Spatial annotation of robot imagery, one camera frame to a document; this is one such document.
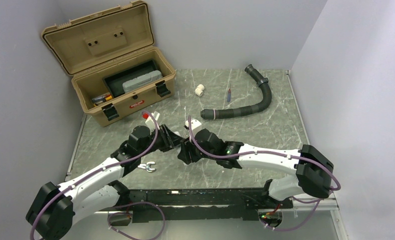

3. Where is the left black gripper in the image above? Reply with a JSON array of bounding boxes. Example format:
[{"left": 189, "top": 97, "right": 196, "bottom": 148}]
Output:
[{"left": 139, "top": 123, "right": 184, "bottom": 158}]

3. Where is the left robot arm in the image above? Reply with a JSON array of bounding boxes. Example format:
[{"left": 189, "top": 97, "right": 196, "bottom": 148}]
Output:
[{"left": 25, "top": 125, "right": 183, "bottom": 240}]

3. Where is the black corrugated hose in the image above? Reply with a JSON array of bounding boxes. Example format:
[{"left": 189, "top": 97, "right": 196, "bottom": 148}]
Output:
[{"left": 200, "top": 64, "right": 273, "bottom": 121}]

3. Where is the tan plastic toolbox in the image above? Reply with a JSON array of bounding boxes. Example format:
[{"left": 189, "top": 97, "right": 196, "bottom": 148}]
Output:
[{"left": 41, "top": 0, "right": 176, "bottom": 127}]

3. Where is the orange black tool in toolbox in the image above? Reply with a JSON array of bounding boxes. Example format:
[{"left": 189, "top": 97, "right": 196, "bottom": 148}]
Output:
[{"left": 91, "top": 93, "right": 113, "bottom": 107}]

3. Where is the silver open-end wrench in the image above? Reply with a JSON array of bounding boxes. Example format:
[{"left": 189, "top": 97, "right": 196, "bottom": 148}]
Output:
[{"left": 137, "top": 161, "right": 157, "bottom": 173}]

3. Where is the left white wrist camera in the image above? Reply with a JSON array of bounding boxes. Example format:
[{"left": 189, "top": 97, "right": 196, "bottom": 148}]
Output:
[{"left": 142, "top": 111, "right": 161, "bottom": 132}]

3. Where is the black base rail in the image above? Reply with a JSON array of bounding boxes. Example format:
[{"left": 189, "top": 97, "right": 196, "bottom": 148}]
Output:
[{"left": 96, "top": 187, "right": 294, "bottom": 223}]

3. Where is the white pipe fitting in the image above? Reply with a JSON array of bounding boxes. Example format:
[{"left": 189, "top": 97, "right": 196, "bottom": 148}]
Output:
[{"left": 194, "top": 84, "right": 205, "bottom": 97}]

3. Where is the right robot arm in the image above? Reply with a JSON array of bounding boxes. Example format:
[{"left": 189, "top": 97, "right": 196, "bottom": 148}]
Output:
[{"left": 177, "top": 129, "right": 334, "bottom": 208}]

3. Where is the grey plastic case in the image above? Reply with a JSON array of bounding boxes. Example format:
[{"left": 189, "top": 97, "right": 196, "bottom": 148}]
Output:
[{"left": 122, "top": 70, "right": 163, "bottom": 94}]

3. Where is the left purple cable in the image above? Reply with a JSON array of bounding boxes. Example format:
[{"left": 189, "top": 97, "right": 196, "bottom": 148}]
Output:
[{"left": 29, "top": 110, "right": 167, "bottom": 240}]

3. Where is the black tray in toolbox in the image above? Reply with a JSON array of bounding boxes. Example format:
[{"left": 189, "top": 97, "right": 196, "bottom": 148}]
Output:
[{"left": 103, "top": 60, "right": 163, "bottom": 98}]

